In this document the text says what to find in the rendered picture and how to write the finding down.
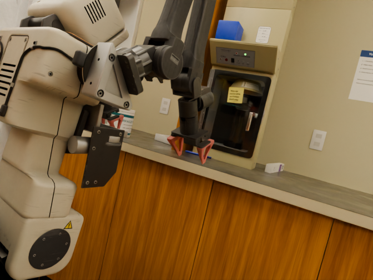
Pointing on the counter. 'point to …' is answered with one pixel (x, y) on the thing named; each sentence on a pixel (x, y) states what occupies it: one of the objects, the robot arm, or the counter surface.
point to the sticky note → (235, 95)
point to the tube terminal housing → (280, 21)
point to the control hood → (261, 64)
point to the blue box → (229, 30)
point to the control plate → (225, 53)
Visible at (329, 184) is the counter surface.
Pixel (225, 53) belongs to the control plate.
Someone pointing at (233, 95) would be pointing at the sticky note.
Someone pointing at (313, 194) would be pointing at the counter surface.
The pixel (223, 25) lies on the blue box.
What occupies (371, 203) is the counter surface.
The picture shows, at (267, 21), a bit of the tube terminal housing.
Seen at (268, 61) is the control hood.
